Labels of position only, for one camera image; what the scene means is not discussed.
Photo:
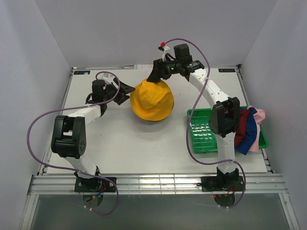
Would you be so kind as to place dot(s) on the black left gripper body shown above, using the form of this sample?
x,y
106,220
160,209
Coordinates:
x,y
111,93

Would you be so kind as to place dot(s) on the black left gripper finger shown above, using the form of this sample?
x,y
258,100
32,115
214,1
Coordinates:
x,y
121,88
121,98

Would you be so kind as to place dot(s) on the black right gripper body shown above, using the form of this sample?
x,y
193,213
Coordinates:
x,y
172,67

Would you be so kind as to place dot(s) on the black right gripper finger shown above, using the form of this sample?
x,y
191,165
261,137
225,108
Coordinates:
x,y
157,64
159,75

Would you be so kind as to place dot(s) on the yellow bucket hat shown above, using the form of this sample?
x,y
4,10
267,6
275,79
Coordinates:
x,y
152,101

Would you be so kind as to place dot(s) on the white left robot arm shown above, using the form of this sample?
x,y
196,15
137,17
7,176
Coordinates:
x,y
69,132

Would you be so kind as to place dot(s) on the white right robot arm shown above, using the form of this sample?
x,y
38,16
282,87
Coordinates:
x,y
225,110

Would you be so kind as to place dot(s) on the green plastic tray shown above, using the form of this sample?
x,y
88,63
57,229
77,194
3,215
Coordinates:
x,y
203,139

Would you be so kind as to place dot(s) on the dark red bucket hat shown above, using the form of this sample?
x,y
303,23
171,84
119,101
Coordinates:
x,y
241,130

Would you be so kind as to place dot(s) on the pink bucket hat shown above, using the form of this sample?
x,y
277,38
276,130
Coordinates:
x,y
259,116

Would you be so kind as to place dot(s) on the blue bucket hat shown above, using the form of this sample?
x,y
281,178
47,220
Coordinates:
x,y
251,133

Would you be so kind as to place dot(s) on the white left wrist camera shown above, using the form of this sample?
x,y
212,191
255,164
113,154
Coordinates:
x,y
107,77

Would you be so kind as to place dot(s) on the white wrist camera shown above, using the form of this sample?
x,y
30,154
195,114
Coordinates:
x,y
164,49
107,77

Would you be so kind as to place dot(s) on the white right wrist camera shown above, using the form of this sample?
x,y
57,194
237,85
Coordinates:
x,y
164,49

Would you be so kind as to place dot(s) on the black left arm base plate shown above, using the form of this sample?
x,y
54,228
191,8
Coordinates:
x,y
83,185

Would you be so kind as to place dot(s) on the aluminium front rail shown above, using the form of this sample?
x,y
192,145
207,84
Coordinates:
x,y
153,184

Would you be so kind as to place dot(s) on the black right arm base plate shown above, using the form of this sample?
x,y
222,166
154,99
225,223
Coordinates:
x,y
213,184

